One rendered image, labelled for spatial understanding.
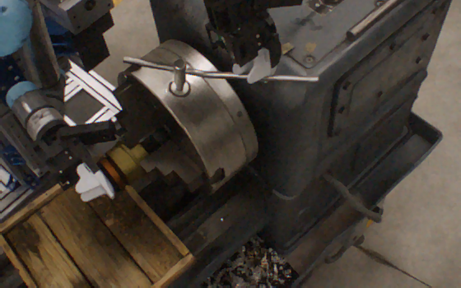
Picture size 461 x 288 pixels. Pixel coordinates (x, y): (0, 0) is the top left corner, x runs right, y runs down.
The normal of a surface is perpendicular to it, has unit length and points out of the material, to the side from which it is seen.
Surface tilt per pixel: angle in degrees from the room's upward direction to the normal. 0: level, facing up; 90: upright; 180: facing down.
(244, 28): 12
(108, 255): 0
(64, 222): 0
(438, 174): 0
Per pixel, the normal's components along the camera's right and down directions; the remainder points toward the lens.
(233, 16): 0.64, 0.43
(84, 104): -0.07, -0.60
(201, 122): 0.39, -0.08
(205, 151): 0.54, 0.18
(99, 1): 0.75, 0.50
